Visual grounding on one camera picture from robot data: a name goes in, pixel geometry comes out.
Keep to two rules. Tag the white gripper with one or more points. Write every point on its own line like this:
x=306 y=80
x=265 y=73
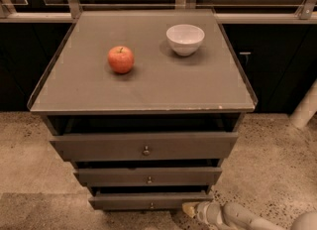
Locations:
x=203 y=210

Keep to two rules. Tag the grey bottom drawer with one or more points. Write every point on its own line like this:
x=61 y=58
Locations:
x=146 y=201

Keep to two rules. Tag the grey drawer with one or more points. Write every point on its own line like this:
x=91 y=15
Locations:
x=144 y=146
x=146 y=201
x=148 y=176

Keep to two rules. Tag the grey top drawer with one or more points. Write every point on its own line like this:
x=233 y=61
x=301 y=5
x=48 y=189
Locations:
x=144 y=146

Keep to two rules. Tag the grey middle drawer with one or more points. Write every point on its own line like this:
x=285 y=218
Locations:
x=148 y=176

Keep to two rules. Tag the grey drawer cabinet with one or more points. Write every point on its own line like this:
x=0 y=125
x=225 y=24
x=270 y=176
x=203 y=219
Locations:
x=163 y=92

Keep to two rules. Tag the red apple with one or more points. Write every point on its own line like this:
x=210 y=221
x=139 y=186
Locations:
x=121 y=59

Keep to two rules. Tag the white ceramic bowl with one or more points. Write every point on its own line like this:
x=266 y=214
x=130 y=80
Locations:
x=185 y=39

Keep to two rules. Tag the metal railing frame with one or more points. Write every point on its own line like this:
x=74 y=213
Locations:
x=39 y=12

